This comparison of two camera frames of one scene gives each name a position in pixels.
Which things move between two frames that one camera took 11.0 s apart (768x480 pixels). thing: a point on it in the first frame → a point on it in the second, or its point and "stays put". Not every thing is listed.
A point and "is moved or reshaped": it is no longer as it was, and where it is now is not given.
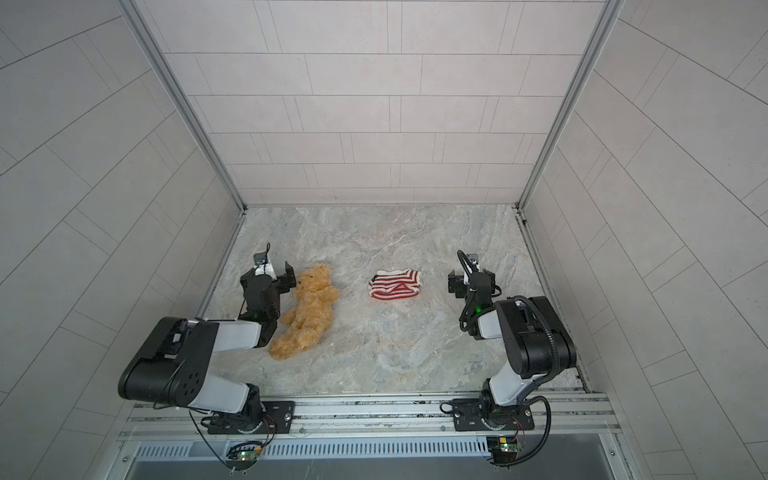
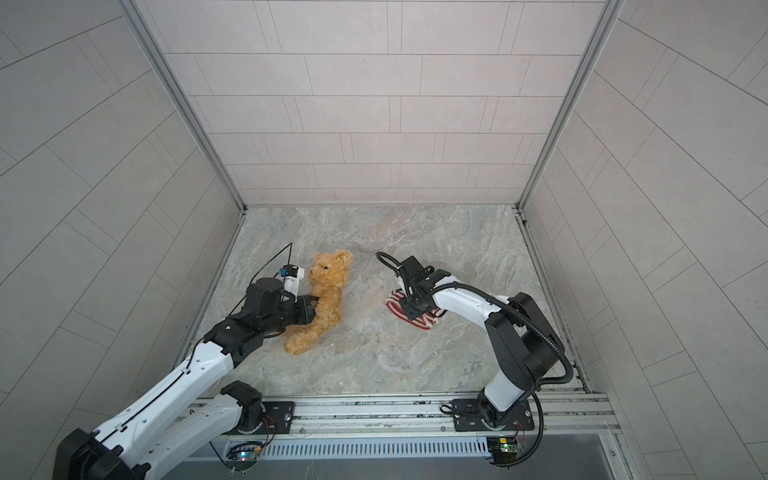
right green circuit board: x=504 y=450 stays put
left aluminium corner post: x=156 y=54 stays put
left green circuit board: x=243 y=457 stays put
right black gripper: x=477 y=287 → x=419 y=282
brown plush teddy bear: x=310 y=317 is moved or reshaped
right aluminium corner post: x=593 y=51 stays put
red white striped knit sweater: x=395 y=284 → x=424 y=321
